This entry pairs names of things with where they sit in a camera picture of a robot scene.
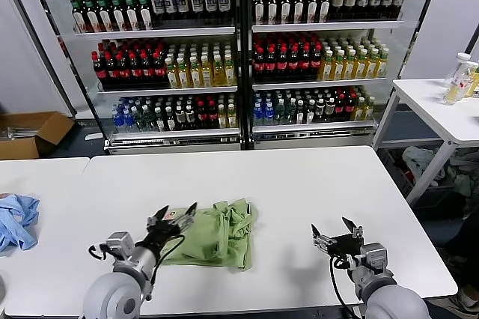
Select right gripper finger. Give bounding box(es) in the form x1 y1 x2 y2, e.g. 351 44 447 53
342 216 364 240
311 223 333 251

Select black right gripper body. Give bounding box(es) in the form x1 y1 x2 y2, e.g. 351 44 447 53
331 233 364 260

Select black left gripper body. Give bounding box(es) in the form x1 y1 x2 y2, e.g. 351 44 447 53
144 221 186 251

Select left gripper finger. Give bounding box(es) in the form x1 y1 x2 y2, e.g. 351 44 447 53
146 205 170 228
175 201 198 228

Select light green polo shirt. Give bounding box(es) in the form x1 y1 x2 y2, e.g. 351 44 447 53
159 195 259 271

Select dark laundry basket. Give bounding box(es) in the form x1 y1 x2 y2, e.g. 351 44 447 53
377 146 416 200

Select glass drinks display cabinet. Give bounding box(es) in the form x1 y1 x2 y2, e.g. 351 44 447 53
242 0 407 151
73 0 244 156

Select white metal shelf board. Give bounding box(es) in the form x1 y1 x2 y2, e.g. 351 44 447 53
108 127 241 142
73 25 237 39
251 19 405 33
252 121 377 135
96 85 239 96
252 77 388 91

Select white grey garment pile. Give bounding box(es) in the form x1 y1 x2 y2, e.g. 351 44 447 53
402 145 448 187

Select small red cap cola bottle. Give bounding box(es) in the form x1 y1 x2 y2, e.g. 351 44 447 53
335 93 346 124
196 100 208 130
345 92 356 123
207 100 219 130

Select pale green garment pile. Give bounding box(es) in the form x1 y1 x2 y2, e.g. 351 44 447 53
447 148 479 198

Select grey sneaker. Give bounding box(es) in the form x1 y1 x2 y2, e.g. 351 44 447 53
457 283 479 312

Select crumpled light blue cloth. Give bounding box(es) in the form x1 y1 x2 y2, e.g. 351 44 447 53
0 193 40 253

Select open brown cardboard box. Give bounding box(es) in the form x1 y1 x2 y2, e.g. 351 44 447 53
0 111 76 161

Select white side table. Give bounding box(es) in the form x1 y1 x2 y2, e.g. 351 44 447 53
372 77 479 207

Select silver metal parts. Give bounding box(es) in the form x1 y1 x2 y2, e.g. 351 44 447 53
0 126 38 143

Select clear bottle white cap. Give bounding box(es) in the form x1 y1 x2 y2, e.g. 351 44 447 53
442 52 472 106

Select black framed glass door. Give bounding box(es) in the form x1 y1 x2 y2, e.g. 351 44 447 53
0 0 109 146
370 0 448 148

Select green cap dark drink bottle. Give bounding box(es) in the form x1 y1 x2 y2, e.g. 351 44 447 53
252 0 266 25
122 0 140 31
266 0 279 25
70 0 86 34
94 0 113 32
108 0 126 31
278 0 293 25
305 0 320 24
292 0 306 24
135 0 153 31
82 0 100 33
318 0 332 23

